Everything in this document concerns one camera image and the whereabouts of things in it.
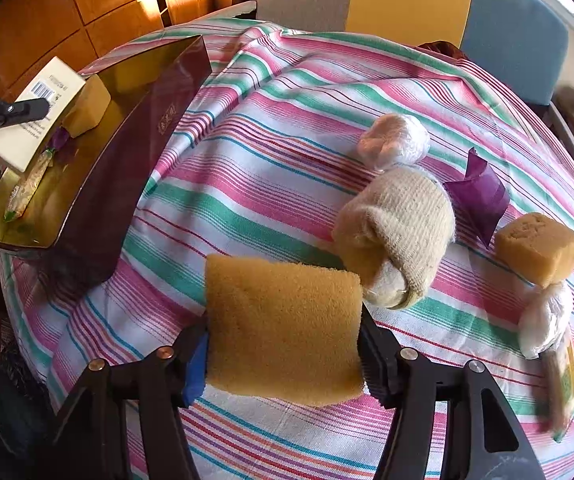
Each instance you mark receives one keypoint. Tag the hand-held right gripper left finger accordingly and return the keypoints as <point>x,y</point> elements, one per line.
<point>196,377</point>

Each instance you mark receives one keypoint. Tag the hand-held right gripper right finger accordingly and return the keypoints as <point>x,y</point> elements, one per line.
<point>374,360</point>

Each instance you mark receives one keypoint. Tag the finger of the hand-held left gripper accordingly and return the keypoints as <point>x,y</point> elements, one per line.
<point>22,109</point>

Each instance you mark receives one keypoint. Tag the cream carton box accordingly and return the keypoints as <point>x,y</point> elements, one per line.
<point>52,77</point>

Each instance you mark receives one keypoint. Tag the purple wrapper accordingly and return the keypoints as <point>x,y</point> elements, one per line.
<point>61,139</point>
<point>482,200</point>

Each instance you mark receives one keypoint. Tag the yellow sponge block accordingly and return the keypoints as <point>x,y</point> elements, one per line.
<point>87,107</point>

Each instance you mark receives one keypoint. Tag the large yellow sponge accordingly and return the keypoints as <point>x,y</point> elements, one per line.
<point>282,330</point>

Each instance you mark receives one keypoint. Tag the gold tin box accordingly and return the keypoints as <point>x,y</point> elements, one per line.
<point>117,170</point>

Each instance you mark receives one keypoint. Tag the green cracker packet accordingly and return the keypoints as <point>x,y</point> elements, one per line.
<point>564,385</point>

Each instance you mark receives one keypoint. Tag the wooden wardrobe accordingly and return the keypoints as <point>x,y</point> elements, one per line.
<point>32,25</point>

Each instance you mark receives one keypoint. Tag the rolled beige sock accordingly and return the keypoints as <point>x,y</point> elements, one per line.
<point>402,225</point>

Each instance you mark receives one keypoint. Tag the white wrapped ball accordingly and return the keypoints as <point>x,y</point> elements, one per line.
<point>544,322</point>
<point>392,142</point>

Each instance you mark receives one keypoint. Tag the thick yellow sponge piece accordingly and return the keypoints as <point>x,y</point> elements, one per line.
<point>537,250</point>

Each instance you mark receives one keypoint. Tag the dark red cloth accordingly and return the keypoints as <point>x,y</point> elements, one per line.
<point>444,49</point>

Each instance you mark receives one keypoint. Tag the white bed rail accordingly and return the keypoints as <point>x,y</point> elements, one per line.
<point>227,10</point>

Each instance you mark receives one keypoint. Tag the grey bed rail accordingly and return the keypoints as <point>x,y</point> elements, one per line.
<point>567,130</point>

